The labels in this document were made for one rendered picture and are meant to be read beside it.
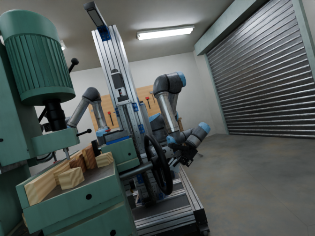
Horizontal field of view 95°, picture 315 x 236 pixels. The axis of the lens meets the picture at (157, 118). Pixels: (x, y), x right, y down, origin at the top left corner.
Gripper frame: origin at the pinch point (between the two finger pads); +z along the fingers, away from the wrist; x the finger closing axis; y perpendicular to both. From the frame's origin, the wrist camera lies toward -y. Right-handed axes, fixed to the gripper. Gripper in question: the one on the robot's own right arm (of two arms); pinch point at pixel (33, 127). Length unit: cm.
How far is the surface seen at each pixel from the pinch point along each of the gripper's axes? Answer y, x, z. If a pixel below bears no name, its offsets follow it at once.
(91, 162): 18, -99, -59
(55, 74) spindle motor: -16, -93, -56
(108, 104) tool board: -11, 245, -60
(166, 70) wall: -71, 257, -244
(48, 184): 17, -110, -50
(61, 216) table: 23, -117, -54
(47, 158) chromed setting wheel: 15, -81, -39
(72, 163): 17, -96, -52
